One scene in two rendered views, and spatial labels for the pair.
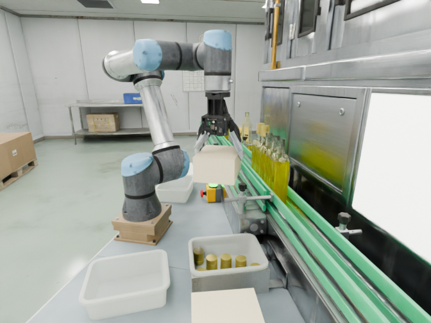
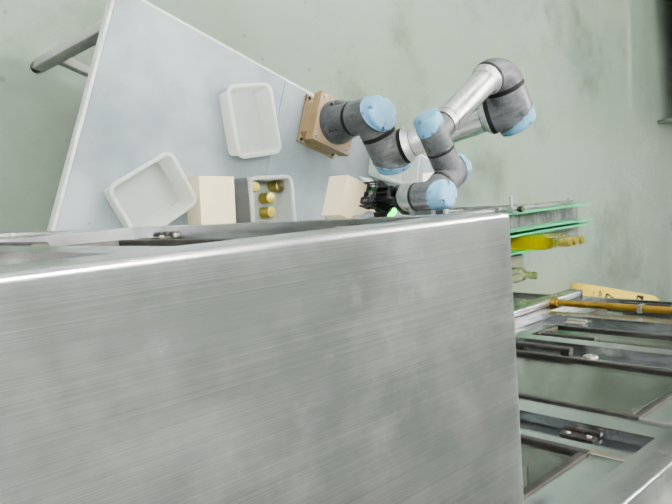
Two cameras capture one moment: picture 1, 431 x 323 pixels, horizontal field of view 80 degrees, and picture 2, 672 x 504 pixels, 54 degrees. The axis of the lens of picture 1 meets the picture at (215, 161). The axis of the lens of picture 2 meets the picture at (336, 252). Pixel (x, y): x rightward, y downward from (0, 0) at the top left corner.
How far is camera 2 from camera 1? 1.30 m
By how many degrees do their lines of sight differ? 30
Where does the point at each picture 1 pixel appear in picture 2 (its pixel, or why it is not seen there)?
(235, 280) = (246, 217)
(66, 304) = (233, 69)
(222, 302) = (224, 201)
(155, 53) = (422, 132)
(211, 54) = (423, 187)
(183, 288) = (245, 170)
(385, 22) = not seen: hidden behind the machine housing
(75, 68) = not seen: outside the picture
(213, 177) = (329, 196)
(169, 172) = (372, 150)
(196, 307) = (221, 180)
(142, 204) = (335, 123)
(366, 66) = not seen: hidden behind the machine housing
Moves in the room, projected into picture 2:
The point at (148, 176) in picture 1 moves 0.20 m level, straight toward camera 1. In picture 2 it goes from (361, 127) to (316, 135)
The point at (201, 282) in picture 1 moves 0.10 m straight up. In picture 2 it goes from (244, 186) to (263, 184)
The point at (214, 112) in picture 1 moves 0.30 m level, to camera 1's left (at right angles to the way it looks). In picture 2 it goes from (377, 193) to (381, 83)
